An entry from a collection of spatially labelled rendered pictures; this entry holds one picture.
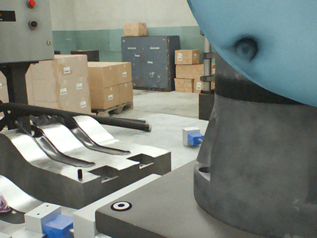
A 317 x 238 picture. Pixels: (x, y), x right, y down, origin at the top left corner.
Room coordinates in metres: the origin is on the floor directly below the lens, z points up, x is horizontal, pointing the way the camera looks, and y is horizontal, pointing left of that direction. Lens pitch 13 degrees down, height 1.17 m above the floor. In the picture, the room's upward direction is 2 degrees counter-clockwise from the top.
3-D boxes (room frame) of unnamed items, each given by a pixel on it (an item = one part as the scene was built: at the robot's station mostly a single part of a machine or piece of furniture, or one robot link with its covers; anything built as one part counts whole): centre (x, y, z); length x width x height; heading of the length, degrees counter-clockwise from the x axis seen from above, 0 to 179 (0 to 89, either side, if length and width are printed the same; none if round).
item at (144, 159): (0.84, 0.05, 0.87); 0.05 x 0.05 x 0.04; 46
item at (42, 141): (0.94, 0.24, 0.92); 0.35 x 0.16 x 0.09; 46
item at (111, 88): (5.91, 1.11, 0.37); 1.20 x 0.82 x 0.74; 63
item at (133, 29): (8.30, 0.44, 1.26); 0.42 x 0.33 x 0.29; 55
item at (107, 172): (0.76, 0.12, 0.87); 0.05 x 0.05 x 0.04; 46
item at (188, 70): (7.57, -0.78, 0.42); 0.86 x 0.33 x 0.83; 55
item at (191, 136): (1.20, -0.13, 0.83); 0.13 x 0.05 x 0.05; 21
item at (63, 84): (5.01, 1.56, 0.47); 1.22 x 0.80 x 0.94; 59
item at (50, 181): (0.96, 0.24, 0.87); 0.50 x 0.26 x 0.14; 46
